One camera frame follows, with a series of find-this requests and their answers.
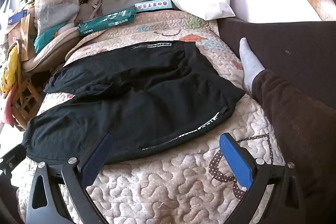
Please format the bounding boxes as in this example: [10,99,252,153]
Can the white plastic bag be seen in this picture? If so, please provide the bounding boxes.
[0,0,12,30]

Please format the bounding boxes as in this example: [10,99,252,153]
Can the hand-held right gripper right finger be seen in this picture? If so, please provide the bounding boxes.
[219,132,306,224]

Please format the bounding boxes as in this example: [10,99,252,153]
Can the dark brown upholstered panel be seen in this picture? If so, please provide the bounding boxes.
[218,17,336,109]

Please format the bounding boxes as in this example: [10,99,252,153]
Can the clear plastic bag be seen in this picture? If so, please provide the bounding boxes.
[34,0,80,31]

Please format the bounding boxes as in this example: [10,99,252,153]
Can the quilted patterned blanket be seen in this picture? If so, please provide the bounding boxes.
[16,9,286,224]

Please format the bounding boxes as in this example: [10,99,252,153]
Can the yellow cloth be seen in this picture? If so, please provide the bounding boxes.
[0,44,20,98]

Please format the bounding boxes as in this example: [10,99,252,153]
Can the teal cloth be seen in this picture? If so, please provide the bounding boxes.
[34,22,69,55]

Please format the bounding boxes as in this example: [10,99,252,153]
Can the beige cushion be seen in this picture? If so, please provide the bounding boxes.
[22,22,91,72]

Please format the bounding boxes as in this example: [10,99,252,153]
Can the brown paper bag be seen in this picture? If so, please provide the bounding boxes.
[20,14,37,62]

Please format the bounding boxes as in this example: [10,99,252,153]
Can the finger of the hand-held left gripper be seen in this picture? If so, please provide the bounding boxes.
[0,144,27,182]

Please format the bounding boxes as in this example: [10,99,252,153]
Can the brown cloth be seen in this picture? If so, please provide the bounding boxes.
[76,0,103,25]

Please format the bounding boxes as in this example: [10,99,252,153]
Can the black pants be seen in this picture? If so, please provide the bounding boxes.
[22,40,246,165]

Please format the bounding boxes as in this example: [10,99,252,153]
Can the blue box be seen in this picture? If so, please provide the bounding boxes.
[8,10,28,25]

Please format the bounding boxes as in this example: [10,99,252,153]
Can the wooden stool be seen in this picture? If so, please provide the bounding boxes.
[10,77,45,132]

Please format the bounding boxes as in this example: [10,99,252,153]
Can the green paper pack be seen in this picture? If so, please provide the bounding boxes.
[78,7,137,37]

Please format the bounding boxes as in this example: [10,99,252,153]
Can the person's white socked foot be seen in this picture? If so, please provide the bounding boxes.
[238,37,265,98]

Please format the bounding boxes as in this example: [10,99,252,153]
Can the teal box with shapes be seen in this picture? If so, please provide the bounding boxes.
[135,0,172,13]

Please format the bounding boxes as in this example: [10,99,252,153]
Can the person's brown trouser leg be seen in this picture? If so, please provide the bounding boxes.
[251,69,336,216]

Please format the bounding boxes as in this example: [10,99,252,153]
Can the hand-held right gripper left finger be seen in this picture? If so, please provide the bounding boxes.
[26,133,114,224]

